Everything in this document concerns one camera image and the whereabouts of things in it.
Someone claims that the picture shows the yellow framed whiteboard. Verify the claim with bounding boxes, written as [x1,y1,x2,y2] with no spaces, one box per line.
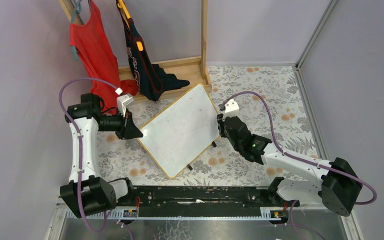
[138,83,220,179]

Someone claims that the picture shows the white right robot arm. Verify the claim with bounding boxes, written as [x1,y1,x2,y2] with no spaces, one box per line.
[216,113,363,217]

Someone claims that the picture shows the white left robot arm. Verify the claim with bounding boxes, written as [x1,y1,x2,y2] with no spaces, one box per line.
[60,93,143,218]

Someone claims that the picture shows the navy blue shirt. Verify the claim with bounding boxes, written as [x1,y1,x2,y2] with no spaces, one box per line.
[116,2,190,102]

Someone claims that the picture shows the wooden clothes rack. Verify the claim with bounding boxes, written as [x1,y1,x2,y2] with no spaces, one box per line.
[58,0,212,103]

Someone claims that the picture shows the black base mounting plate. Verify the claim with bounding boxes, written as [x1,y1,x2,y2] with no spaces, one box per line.
[116,186,300,220]

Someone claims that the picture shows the red tank top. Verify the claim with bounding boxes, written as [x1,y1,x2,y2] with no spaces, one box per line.
[75,1,139,96]

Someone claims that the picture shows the yellow clothes hanger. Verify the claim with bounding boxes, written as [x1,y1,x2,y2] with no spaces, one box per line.
[116,0,131,21]

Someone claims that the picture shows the teal clothes hanger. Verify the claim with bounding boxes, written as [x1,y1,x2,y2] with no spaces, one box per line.
[69,0,82,61]

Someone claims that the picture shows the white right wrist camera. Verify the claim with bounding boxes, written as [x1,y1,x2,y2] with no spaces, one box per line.
[219,98,239,121]

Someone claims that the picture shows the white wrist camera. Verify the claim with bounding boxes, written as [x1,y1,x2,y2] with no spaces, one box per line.
[219,98,239,121]
[115,87,134,117]

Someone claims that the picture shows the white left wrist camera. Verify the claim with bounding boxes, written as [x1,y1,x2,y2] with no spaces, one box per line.
[115,87,134,117]

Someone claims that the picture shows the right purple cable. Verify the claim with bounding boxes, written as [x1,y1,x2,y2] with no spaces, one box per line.
[219,91,378,240]

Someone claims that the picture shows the aluminium frame rail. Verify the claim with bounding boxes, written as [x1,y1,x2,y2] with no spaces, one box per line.
[295,0,340,71]

